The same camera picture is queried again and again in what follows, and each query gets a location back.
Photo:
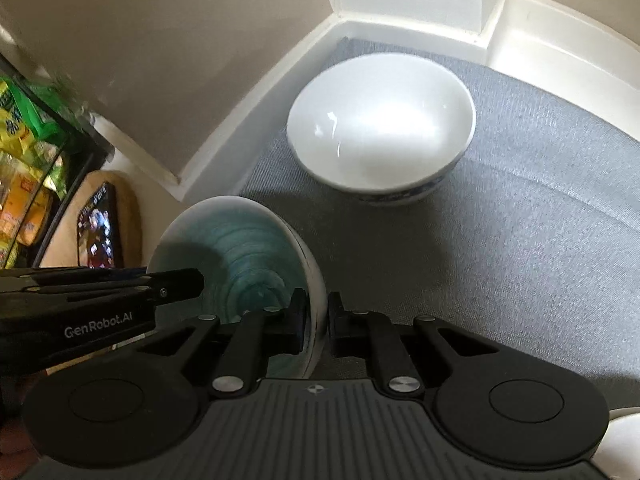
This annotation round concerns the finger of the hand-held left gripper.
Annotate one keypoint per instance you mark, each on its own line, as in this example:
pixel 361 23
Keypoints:
pixel 175 285
pixel 75 277

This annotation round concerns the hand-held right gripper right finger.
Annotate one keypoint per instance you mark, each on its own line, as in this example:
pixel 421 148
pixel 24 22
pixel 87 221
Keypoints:
pixel 345 327

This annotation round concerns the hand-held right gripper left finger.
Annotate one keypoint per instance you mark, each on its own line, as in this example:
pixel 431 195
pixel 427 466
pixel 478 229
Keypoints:
pixel 299 317

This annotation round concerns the teal swirl glazed bowl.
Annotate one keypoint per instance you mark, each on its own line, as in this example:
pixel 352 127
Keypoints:
pixel 235 255

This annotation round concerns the white bowl blue patterned outside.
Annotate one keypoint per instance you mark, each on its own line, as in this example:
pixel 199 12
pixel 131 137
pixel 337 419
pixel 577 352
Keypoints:
pixel 380 125

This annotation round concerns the large white floral plate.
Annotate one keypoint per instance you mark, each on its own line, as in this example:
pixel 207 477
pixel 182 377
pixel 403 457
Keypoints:
pixel 627 440

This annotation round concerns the black smartphone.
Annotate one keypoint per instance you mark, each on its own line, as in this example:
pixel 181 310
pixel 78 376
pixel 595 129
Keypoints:
pixel 100 230

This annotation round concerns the wooden cutting board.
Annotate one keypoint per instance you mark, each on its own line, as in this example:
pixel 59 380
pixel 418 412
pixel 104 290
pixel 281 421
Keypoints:
pixel 131 220

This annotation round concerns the oil bottle with yellow label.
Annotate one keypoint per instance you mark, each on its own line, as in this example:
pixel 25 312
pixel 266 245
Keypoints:
pixel 25 195

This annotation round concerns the green snack packet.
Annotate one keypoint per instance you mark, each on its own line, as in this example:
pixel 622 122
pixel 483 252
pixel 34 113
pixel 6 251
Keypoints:
pixel 42 115

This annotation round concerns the grey fabric mat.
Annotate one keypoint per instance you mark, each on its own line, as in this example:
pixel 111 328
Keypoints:
pixel 500 260

